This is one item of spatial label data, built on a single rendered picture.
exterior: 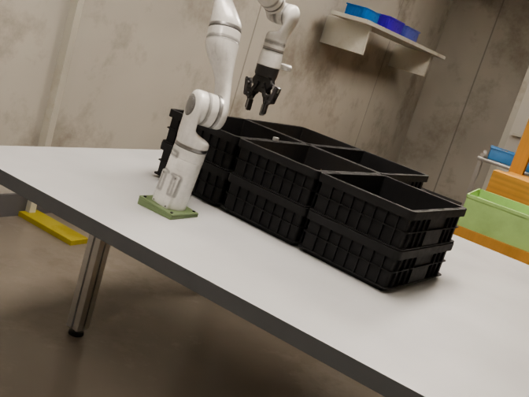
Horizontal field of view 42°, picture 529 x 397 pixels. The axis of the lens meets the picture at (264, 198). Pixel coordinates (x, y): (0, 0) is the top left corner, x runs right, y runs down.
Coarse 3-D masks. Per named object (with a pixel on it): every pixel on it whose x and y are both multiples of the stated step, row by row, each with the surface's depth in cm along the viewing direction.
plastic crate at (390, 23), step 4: (380, 16) 561; (384, 16) 558; (388, 16) 557; (380, 20) 561; (384, 20) 559; (388, 20) 558; (392, 20) 562; (396, 20) 567; (380, 24) 561; (384, 24) 559; (388, 24) 558; (392, 24) 564; (396, 24) 571; (400, 24) 577; (404, 24) 583; (388, 28) 561; (392, 28) 567; (396, 28) 574; (400, 28) 580; (396, 32) 577; (400, 32) 583
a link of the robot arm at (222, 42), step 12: (216, 24) 184; (216, 36) 184; (228, 36) 184; (240, 36) 188; (216, 48) 184; (228, 48) 184; (216, 60) 185; (228, 60) 185; (216, 72) 187; (228, 72) 185; (216, 84) 188; (228, 84) 185; (228, 96) 185; (228, 108) 185; (216, 120) 183
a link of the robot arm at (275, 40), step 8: (288, 8) 214; (296, 8) 215; (288, 16) 214; (296, 16) 215; (288, 24) 215; (296, 24) 218; (272, 32) 217; (280, 32) 216; (288, 32) 217; (264, 40) 219; (272, 40) 217; (280, 40) 217; (272, 48) 217; (280, 48) 218
